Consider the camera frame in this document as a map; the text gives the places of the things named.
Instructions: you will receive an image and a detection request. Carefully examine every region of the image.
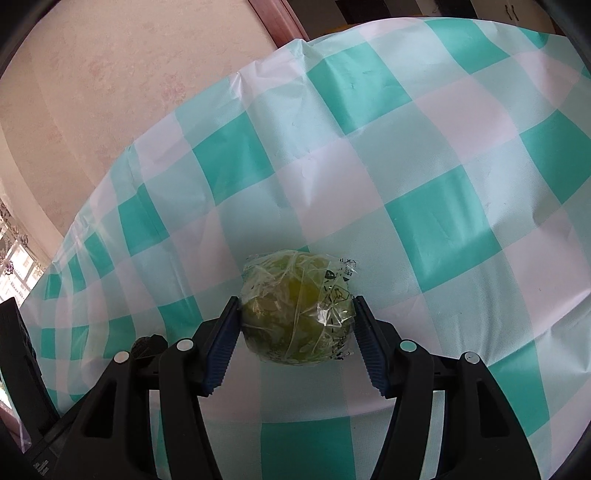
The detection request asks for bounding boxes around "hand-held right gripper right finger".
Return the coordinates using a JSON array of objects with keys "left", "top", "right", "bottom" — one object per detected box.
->
[{"left": 353, "top": 295, "right": 541, "bottom": 480}]

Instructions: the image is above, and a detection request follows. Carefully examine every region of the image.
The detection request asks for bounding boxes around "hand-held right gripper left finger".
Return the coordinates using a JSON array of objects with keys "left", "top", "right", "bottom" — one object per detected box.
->
[{"left": 69, "top": 295, "right": 243, "bottom": 480}]

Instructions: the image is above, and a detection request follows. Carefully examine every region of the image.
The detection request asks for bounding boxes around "green plastic-wrapped fruit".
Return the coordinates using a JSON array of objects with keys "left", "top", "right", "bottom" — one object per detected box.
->
[{"left": 239, "top": 249, "right": 360, "bottom": 367}]

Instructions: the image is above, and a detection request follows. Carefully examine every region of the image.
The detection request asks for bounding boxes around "dark round fruit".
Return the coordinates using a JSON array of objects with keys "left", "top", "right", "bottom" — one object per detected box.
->
[{"left": 133, "top": 335, "right": 169, "bottom": 361}]

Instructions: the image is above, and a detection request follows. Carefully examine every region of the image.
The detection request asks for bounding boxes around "teal checkered tablecloth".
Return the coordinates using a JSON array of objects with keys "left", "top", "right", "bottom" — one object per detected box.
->
[{"left": 0, "top": 30, "right": 591, "bottom": 480}]

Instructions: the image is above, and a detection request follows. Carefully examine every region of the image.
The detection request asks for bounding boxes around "window with patterned curtain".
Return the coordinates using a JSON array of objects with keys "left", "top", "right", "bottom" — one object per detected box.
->
[{"left": 0, "top": 200, "right": 47, "bottom": 297}]

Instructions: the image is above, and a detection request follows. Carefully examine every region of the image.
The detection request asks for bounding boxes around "white cabinet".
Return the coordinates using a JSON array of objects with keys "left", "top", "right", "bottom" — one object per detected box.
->
[{"left": 471, "top": 0, "right": 556, "bottom": 34}]

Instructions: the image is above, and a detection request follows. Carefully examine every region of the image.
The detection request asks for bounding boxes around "red-brown wooden door frame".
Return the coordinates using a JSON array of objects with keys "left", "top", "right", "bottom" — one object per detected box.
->
[{"left": 249, "top": 0, "right": 311, "bottom": 49}]

